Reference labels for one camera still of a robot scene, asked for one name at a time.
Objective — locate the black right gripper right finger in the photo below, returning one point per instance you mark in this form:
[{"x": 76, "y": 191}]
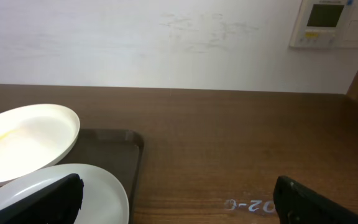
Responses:
[{"x": 297, "y": 204}]

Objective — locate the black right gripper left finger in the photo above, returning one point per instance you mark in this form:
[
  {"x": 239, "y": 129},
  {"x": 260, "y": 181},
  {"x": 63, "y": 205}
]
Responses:
[{"x": 57, "y": 203}]

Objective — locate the cream white plate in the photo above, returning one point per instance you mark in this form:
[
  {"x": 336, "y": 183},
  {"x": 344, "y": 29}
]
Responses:
[{"x": 35, "y": 136}]

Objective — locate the brown serving tray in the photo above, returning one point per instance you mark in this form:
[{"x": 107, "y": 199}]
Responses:
[{"x": 117, "y": 151}]

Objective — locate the light blue plate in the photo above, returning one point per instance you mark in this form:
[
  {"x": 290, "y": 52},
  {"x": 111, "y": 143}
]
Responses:
[{"x": 104, "y": 198}]

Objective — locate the white wall control panel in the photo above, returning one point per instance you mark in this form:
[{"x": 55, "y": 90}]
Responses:
[{"x": 326, "y": 24}]

